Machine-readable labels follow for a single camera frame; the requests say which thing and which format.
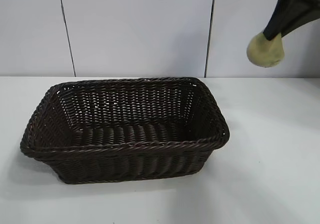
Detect pale yellow egg yolk pastry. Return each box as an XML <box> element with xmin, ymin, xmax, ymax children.
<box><xmin>246</xmin><ymin>31</ymin><xmax>286</xmax><ymax>68</ymax></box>

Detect dark brown wicker basket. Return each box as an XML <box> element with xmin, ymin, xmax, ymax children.
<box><xmin>19</xmin><ymin>76</ymin><xmax>230</xmax><ymax>185</ymax></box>

